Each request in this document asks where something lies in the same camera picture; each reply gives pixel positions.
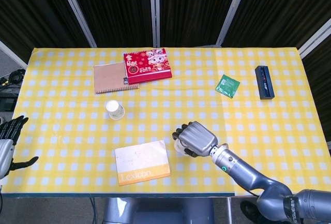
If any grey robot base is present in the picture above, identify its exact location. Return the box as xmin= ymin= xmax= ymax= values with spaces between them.
xmin=103 ymin=197 xmax=215 ymax=224

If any black cable bundle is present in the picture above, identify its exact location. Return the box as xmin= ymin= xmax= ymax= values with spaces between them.
xmin=0 ymin=68 xmax=26 ymax=88

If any black ribbed partition panel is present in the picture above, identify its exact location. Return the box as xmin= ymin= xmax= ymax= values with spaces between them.
xmin=222 ymin=0 xmax=331 ymax=51
xmin=159 ymin=0 xmax=243 ymax=48
xmin=302 ymin=40 xmax=331 ymax=142
xmin=0 ymin=0 xmax=91 ymax=62
xmin=66 ymin=0 xmax=156 ymax=48

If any black equipment box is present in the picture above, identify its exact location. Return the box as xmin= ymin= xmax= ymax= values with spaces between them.
xmin=0 ymin=93 xmax=18 ymax=111

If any brown spiral notebook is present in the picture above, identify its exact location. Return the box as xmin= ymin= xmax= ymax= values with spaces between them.
xmin=93 ymin=62 xmax=140 ymax=95

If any white partition frame post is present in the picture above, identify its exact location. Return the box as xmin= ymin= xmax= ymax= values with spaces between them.
xmin=148 ymin=0 xmax=161 ymax=48
xmin=0 ymin=40 xmax=28 ymax=69
xmin=215 ymin=0 xmax=252 ymax=48
xmin=55 ymin=0 xmax=98 ymax=48
xmin=298 ymin=18 xmax=331 ymax=59

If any green foil packet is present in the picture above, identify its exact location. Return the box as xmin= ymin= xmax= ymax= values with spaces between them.
xmin=215 ymin=74 xmax=240 ymax=98

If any yellow white checked tablecloth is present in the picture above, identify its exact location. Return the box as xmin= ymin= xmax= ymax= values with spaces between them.
xmin=0 ymin=47 xmax=331 ymax=198

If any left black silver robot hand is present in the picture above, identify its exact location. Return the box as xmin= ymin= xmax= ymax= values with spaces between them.
xmin=0 ymin=115 xmax=39 ymax=181

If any black cable under table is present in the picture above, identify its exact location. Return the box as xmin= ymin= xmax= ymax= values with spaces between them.
xmin=89 ymin=197 xmax=97 ymax=224

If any dark blue pen box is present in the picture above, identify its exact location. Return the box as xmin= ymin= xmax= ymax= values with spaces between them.
xmin=254 ymin=65 xmax=275 ymax=100

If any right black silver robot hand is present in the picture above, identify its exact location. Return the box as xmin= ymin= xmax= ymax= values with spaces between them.
xmin=172 ymin=121 xmax=218 ymax=157

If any red desk calendar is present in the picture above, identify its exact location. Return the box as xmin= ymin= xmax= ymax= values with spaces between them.
xmin=123 ymin=48 xmax=173 ymax=85

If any white paper cup with line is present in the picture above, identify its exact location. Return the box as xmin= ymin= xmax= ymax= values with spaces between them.
xmin=174 ymin=140 xmax=187 ymax=154

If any black shoe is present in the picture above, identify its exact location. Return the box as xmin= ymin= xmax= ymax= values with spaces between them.
xmin=239 ymin=200 xmax=261 ymax=220

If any white orange Lexicon book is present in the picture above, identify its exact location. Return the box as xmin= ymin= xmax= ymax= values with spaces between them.
xmin=114 ymin=140 xmax=172 ymax=187

